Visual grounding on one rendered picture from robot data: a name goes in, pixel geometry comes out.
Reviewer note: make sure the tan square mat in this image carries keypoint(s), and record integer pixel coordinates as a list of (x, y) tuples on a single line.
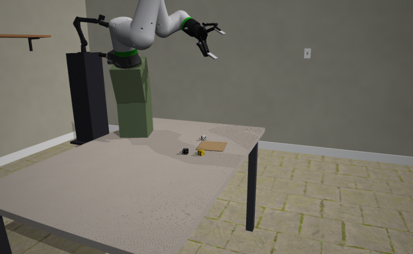
[(212, 146)]

